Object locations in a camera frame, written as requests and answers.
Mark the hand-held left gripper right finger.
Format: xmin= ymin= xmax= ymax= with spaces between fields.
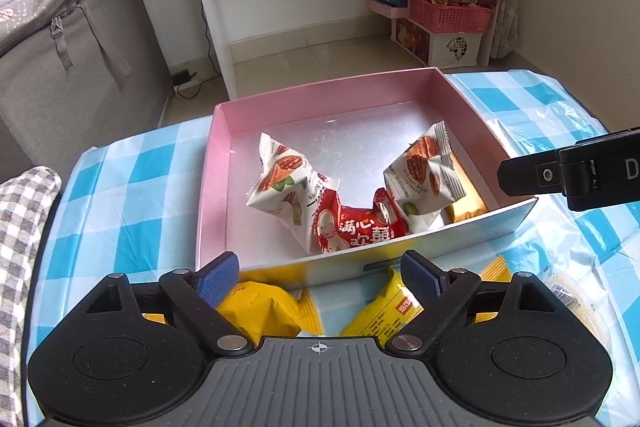
xmin=389 ymin=250 xmax=567 ymax=356

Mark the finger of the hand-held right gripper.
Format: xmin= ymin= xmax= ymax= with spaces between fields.
xmin=498 ymin=148 xmax=566 ymax=197

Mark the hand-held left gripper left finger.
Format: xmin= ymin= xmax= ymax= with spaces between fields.
xmin=75 ymin=251 xmax=253 ymax=356

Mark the plain yellow snack packet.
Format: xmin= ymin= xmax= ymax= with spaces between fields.
xmin=215 ymin=279 xmax=326 ymax=344

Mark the pink cardboard box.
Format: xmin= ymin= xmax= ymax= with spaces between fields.
xmin=195 ymin=66 xmax=539 ymax=288

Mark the tan orange snack packet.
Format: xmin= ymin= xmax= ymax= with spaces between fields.
xmin=445 ymin=167 xmax=489 ymax=223

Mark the white walnut print snack packet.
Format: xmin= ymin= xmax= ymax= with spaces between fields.
xmin=382 ymin=121 xmax=467 ymax=238
xmin=245 ymin=132 xmax=341 ymax=253

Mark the blue checked tablecloth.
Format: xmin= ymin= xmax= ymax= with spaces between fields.
xmin=30 ymin=67 xmax=640 ymax=427

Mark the white storage crate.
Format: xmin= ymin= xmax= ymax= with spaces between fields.
xmin=391 ymin=17 xmax=485 ymax=68

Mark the clear cracker packet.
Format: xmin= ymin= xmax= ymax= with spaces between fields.
xmin=545 ymin=269 xmax=612 ymax=358

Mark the large pink basket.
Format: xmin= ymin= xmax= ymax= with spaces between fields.
xmin=407 ymin=0 xmax=496 ymax=36

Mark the grey checked cushion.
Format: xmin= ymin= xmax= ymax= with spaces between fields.
xmin=0 ymin=164 xmax=64 ymax=427

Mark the power strip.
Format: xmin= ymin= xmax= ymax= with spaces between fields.
xmin=169 ymin=69 xmax=201 ymax=88

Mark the grey sofa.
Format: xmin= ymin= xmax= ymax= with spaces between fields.
xmin=0 ymin=0 xmax=174 ymax=184

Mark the white shelf unit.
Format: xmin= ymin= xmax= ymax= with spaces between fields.
xmin=180 ymin=0 xmax=511 ymax=100

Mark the black power cable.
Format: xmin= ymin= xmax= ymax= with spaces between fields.
xmin=174 ymin=1 xmax=217 ymax=100

